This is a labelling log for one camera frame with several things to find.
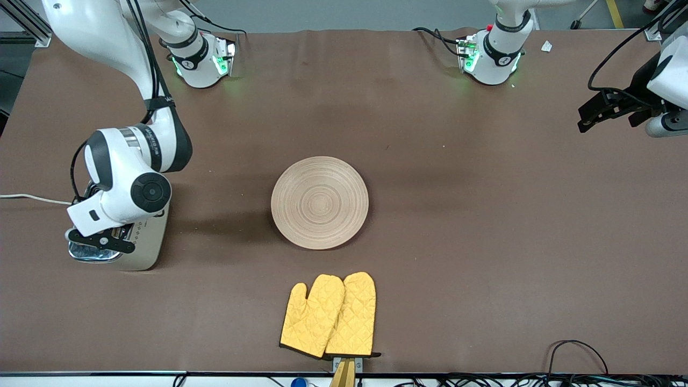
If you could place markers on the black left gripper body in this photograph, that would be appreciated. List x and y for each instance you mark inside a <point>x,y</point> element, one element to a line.
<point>640,85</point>

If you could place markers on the round wooden plate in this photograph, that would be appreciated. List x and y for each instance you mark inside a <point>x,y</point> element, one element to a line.
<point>320,204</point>

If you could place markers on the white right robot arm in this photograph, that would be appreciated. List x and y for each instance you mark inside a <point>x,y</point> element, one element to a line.
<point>115,156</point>

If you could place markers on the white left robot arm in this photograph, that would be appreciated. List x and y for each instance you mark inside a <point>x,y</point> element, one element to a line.
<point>500,54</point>

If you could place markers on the chrome and cream toaster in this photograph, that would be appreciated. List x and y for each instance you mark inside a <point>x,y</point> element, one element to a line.
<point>150,242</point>

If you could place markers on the small metal clamp plate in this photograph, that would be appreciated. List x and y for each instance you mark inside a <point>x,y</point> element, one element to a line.
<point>359,364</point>

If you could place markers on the small white paper scrap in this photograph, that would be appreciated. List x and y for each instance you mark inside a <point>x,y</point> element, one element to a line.
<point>546,46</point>

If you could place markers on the red white object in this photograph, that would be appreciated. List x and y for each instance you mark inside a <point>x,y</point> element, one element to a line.
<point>653,5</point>

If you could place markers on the white stand leg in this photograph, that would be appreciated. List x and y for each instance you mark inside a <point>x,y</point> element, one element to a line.
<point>586,12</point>

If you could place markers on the yellow quilted oven mitt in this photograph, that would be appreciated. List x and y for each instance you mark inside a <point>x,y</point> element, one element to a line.
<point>355,317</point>
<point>312,317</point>

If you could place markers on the small blue round object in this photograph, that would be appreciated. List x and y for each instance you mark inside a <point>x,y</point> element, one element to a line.
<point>298,382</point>

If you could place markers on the wooden stick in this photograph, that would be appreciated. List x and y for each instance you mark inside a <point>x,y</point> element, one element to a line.
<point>344,376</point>

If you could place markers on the grey metal bracket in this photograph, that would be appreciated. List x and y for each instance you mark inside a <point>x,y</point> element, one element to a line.
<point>653,33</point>

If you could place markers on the aluminium frame profile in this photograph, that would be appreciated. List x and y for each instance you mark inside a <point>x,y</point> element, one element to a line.
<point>37,35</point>

